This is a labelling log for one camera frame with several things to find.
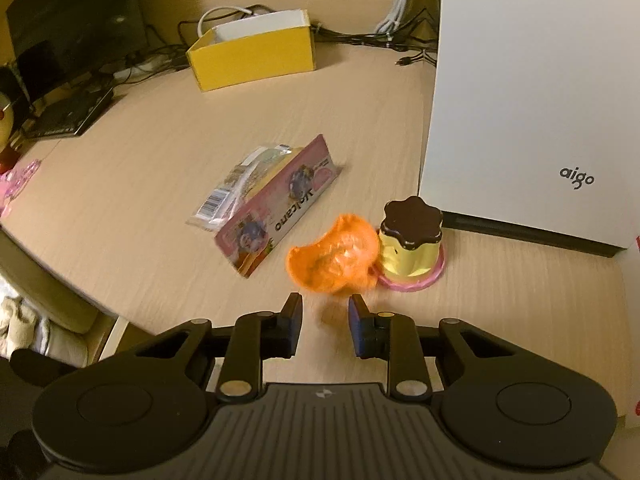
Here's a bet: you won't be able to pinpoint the white computer case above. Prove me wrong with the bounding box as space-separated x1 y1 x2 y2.
417 0 640 259

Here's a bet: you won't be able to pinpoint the white power adapter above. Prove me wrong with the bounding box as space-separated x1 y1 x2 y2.
112 55 166 81

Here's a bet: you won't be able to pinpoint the orange half shell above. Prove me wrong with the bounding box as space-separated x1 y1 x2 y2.
285 213 381 295

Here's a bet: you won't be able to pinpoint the black cables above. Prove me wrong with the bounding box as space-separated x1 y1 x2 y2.
310 7 438 68
115 17 201 83

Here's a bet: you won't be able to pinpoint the clear plastic packet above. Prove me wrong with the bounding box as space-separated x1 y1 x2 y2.
186 144 293 233

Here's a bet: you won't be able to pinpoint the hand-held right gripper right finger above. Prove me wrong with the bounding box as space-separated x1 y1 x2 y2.
348 294 509 404

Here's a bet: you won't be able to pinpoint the pink plastic object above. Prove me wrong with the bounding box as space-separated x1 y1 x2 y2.
0 159 43 218

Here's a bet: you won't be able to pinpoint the pink toy package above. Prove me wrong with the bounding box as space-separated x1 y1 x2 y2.
214 134 344 279

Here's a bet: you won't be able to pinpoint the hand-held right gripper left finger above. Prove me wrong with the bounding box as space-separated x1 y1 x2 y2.
134 292 304 404

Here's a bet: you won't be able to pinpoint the black computer monitor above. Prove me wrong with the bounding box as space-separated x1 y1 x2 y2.
5 0 148 106

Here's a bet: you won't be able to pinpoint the yellow pudding toy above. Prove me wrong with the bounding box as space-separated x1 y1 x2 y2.
369 197 447 293

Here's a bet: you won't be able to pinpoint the white looped cable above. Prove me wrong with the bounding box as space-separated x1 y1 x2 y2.
197 6 256 41

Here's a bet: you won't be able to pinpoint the black keyboard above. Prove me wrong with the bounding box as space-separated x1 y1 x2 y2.
20 85 116 139

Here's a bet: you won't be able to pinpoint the yellow cardboard box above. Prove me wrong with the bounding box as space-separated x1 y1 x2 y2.
185 8 318 93

